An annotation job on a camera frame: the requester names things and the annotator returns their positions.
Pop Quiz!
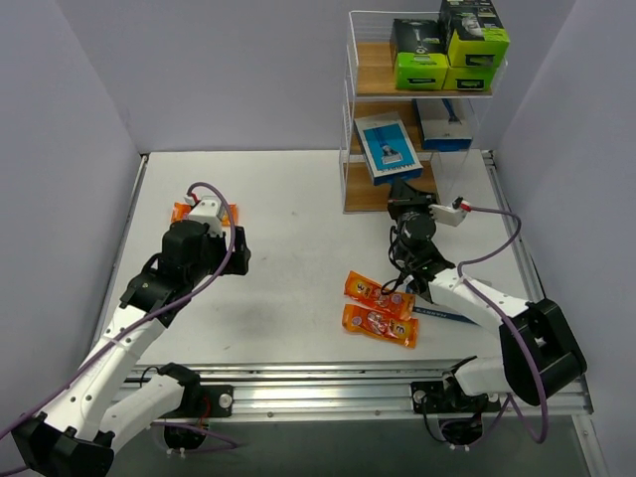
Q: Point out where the blue white razor box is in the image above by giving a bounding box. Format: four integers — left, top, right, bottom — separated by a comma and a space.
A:
354, 111, 423, 186

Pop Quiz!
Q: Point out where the grey box blue razor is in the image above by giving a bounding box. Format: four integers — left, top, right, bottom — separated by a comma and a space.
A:
412, 98, 473, 152
403, 275, 475, 325

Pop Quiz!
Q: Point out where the tall green black razor box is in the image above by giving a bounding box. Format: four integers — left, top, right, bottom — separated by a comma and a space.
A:
442, 66, 499, 91

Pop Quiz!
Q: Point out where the black green razor pack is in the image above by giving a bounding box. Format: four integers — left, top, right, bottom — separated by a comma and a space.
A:
390, 19, 448, 91

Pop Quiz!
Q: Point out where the small black green razor box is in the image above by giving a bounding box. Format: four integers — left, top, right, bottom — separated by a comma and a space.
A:
438, 0, 510, 69

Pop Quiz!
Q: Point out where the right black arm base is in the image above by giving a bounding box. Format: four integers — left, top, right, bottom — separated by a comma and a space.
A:
409, 381, 460, 415

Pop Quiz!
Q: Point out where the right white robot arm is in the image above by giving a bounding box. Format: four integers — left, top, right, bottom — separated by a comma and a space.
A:
387, 179, 588, 410

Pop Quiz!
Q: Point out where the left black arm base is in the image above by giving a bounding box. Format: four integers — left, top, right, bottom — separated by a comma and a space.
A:
199, 385, 235, 419

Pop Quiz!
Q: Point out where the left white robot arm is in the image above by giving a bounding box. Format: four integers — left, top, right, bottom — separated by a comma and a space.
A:
8, 220, 250, 476

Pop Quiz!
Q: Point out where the orange razor bag far left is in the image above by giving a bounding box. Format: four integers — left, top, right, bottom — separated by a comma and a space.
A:
171, 202, 239, 228

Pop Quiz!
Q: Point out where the orange razor bag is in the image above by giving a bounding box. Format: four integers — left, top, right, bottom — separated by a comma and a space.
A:
171, 202, 239, 228
344, 271, 415, 321
342, 304, 419, 349

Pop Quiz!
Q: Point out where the orange razor bag upper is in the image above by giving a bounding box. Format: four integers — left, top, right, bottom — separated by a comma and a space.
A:
344, 271, 415, 321

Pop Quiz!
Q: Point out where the orange razor bag lower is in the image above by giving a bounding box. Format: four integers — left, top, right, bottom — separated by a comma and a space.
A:
342, 304, 419, 349

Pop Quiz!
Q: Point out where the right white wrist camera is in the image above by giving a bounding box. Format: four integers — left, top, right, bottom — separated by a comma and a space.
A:
428, 197, 472, 228

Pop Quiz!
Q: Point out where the white wire wooden shelf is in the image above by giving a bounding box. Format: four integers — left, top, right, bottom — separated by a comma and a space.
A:
339, 10, 508, 213

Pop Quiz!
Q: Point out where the aluminium mounting rail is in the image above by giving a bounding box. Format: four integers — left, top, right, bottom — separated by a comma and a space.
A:
113, 362, 592, 423

